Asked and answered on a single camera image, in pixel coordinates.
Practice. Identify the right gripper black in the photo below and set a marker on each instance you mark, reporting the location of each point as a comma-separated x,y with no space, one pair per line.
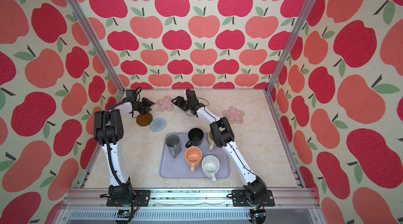
177,101

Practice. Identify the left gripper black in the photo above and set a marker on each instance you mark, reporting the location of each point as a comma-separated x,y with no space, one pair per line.
147,104

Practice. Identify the brown round coaster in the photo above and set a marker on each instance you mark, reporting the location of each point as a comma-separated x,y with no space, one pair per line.
144,120

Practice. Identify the pink flower coaster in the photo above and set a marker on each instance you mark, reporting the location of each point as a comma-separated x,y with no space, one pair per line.
165,104
234,115

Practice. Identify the grey round knitted coaster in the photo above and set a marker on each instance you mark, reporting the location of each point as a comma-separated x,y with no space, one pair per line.
158,124

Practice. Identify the beige mug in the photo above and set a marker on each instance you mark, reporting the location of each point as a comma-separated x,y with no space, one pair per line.
211,142

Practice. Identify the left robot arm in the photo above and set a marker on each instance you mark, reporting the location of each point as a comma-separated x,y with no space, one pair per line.
108,131

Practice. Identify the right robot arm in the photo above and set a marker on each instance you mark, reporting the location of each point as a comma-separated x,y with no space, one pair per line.
224,138

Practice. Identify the black mug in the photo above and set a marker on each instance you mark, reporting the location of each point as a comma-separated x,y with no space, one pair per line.
195,137

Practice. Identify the grey mug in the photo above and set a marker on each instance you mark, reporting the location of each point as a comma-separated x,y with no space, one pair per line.
173,144

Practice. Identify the orange mug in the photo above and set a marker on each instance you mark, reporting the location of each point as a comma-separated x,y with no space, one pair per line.
193,157

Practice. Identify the white mug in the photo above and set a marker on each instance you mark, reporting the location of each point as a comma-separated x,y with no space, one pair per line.
210,166

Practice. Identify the lavender silicone tray mat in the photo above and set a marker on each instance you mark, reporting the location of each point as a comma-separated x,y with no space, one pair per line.
178,168

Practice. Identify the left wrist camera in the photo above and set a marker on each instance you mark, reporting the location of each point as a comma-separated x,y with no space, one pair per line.
131,94

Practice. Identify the left aluminium frame post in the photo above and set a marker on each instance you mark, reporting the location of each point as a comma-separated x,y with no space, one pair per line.
96,44

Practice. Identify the aluminium frame post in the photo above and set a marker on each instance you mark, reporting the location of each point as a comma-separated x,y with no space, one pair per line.
300,22
96,44

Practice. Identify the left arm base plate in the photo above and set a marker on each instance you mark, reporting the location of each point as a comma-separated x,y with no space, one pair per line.
140,199

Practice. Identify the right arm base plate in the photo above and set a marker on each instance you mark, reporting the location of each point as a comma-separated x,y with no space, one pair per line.
239,199

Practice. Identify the front aluminium rail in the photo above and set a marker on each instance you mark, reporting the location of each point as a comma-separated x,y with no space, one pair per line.
190,206

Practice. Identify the right aluminium frame post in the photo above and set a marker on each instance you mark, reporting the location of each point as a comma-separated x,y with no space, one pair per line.
300,22

